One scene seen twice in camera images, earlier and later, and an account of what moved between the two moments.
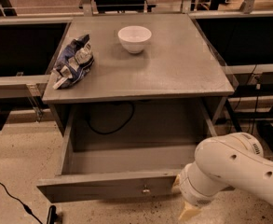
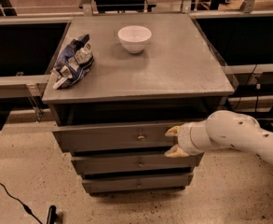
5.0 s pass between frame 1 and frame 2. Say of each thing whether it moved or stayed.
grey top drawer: moved
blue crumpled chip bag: stayed
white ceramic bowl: stayed
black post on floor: stayed
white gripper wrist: moved
